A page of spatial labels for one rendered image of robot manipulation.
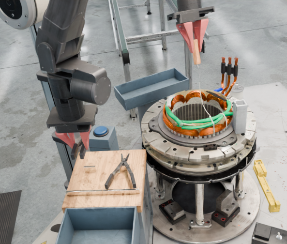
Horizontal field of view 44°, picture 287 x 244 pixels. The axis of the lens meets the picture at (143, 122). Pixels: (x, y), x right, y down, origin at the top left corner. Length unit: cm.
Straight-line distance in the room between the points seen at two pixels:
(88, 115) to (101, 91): 10
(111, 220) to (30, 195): 168
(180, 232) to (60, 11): 73
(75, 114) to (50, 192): 176
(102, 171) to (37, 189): 164
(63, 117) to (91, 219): 27
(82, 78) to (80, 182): 33
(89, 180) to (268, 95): 105
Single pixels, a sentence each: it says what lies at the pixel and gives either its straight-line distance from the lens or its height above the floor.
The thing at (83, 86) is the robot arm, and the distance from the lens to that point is 68.
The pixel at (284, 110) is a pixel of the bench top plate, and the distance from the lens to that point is 164.
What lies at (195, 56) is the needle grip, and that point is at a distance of 90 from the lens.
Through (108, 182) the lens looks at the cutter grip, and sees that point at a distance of 87.
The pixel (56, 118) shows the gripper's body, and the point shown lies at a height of 128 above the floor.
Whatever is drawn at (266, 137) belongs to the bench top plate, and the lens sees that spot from 148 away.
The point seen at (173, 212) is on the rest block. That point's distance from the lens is 113.
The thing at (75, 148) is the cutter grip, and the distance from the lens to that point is 83.
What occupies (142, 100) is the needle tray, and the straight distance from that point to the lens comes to 123.
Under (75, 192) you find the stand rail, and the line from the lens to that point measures 89.
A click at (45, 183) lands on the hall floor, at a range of 257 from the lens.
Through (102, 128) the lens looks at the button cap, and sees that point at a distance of 112.
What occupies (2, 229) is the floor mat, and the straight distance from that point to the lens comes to 240.
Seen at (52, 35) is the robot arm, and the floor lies 147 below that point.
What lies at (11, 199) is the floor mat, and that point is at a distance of 255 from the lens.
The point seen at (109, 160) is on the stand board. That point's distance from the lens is 97.
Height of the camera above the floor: 170
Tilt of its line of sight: 36 degrees down
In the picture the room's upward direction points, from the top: 8 degrees counter-clockwise
